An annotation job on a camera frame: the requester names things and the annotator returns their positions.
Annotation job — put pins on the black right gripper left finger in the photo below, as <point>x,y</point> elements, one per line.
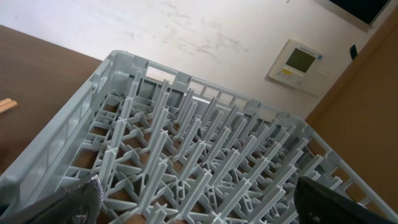
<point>79,202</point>

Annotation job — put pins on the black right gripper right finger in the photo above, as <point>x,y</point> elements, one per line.
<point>317,204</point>

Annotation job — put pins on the grey plastic dishwasher rack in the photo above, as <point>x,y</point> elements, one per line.
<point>169,154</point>

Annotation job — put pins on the right wooden chopstick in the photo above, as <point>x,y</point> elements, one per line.
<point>7,104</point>

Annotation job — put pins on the white wall control panel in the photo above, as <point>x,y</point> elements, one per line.
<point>298,66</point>

